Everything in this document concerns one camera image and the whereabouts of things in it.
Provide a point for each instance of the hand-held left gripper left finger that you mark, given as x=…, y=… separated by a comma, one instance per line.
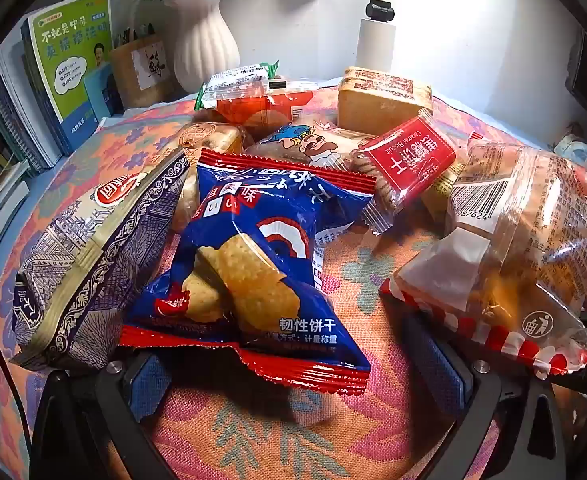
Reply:
x=146, y=380

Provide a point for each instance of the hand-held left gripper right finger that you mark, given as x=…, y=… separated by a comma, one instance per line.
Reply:
x=443, y=360

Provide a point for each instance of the clear packet red striped edge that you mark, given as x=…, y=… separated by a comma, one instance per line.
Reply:
x=523, y=240

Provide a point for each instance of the purple patterned snack packet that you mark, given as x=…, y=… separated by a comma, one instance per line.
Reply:
x=88, y=270

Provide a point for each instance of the yellow snack packet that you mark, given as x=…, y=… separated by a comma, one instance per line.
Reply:
x=441, y=190

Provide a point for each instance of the blue cracker packet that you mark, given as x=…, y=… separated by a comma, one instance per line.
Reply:
x=273, y=240

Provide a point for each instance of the red biscuit packet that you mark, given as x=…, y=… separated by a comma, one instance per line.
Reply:
x=408, y=160

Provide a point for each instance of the golden bread packet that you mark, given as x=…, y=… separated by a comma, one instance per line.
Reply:
x=208, y=140

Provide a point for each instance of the cartoon chef bread packet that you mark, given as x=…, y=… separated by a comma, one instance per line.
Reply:
x=313, y=142

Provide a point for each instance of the tan toast packet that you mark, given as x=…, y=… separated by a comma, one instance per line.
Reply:
x=373, y=105

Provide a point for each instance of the orange snack packet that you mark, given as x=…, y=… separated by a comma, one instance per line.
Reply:
x=253, y=107

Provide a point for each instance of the green white clear packet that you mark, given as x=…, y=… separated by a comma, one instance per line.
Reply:
x=233, y=82

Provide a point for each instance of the floral tablecloth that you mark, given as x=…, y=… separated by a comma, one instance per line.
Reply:
x=273, y=435

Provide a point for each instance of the small blue book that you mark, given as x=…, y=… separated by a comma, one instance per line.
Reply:
x=100, y=95

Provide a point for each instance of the brown pen holder box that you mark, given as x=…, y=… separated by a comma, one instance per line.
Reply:
x=143, y=75

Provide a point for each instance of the stack of spiral notebooks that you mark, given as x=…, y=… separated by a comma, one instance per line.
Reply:
x=13, y=100

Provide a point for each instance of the white desk lamp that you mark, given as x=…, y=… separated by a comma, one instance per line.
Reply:
x=376, y=45

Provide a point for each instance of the white ribbed vase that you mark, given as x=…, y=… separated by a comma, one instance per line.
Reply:
x=203, y=40

